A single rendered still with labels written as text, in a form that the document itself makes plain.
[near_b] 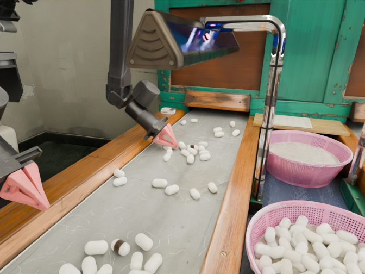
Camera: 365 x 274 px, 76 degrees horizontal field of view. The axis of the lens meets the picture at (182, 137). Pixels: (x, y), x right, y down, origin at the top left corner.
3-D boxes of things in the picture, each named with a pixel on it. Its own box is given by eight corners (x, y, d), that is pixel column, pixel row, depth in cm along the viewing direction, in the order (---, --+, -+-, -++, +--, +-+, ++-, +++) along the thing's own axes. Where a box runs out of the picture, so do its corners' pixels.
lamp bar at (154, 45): (125, 68, 32) (119, 9, 30) (217, 51, 86) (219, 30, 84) (178, 70, 30) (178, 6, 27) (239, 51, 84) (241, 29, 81)
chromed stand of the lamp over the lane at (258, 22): (187, 200, 63) (189, 16, 46) (206, 166, 81) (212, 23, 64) (260, 217, 57) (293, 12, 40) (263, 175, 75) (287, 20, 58)
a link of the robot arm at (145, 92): (120, 92, 81) (105, 97, 73) (137, 66, 75) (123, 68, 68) (145, 116, 81) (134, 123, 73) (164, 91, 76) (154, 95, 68)
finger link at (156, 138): (188, 135, 78) (167, 116, 78) (181, 143, 72) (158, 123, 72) (176, 147, 82) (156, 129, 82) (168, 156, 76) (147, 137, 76)
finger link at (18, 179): (76, 184, 42) (39, 147, 42) (42, 208, 36) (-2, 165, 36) (62, 201, 45) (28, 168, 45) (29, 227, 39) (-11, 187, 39)
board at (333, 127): (252, 125, 92) (252, 123, 92) (255, 115, 105) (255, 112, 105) (349, 136, 82) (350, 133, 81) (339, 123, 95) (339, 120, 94)
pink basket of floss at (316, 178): (300, 204, 62) (307, 173, 58) (240, 160, 85) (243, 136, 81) (364, 182, 71) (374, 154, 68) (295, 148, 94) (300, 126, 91)
